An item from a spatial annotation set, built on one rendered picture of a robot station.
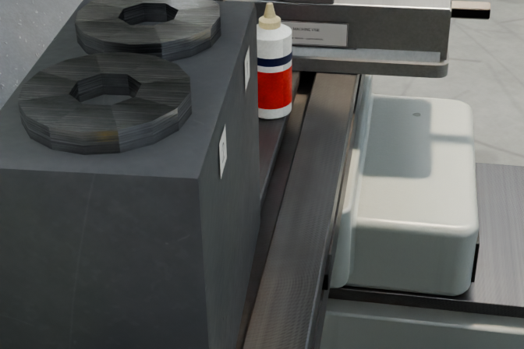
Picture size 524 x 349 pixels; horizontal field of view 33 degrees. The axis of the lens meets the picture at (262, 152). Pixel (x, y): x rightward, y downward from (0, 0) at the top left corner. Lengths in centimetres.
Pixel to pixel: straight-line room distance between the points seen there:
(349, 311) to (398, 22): 31
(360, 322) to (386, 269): 7
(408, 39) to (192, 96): 47
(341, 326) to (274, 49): 32
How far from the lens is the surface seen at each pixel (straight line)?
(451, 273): 93
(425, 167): 99
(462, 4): 97
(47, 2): 114
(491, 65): 313
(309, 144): 80
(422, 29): 92
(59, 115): 46
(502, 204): 110
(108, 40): 53
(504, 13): 356
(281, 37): 81
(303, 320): 62
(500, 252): 103
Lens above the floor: 135
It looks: 32 degrees down
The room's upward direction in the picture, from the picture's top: 1 degrees counter-clockwise
